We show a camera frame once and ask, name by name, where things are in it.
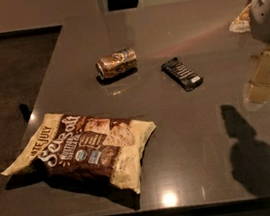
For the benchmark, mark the orange soda can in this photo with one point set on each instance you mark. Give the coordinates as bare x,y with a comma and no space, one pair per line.
116,63

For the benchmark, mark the brown and cream chip bag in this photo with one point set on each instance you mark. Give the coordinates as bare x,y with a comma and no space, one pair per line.
88,149

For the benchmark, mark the black candy bar wrapper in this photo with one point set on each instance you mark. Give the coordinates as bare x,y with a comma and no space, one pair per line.
182,74

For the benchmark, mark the white snack package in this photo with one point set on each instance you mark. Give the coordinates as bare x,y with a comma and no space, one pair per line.
242,22

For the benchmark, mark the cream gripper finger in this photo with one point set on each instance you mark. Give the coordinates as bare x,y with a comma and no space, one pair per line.
258,90

